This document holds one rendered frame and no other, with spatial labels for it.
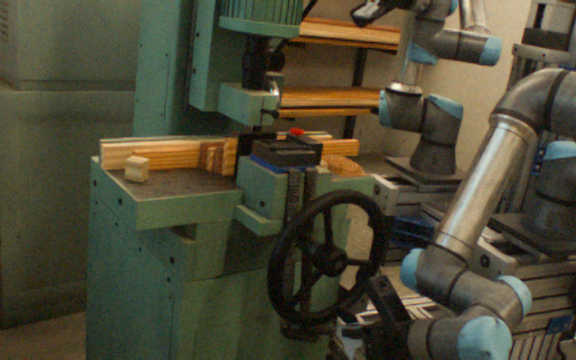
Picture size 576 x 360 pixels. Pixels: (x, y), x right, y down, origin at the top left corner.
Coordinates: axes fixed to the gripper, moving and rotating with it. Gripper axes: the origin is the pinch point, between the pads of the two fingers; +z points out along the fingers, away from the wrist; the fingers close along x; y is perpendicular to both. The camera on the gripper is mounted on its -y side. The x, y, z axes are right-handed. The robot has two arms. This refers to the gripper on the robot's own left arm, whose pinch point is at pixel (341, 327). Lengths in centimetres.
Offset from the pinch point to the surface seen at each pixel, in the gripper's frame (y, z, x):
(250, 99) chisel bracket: -49, 12, -4
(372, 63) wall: -156, 245, 286
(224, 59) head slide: -62, 21, -3
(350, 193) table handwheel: -24.9, -8.5, 0.9
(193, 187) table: -31.8, 13.3, -19.7
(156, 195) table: -30.6, 11.4, -28.5
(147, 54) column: -71, 43, -12
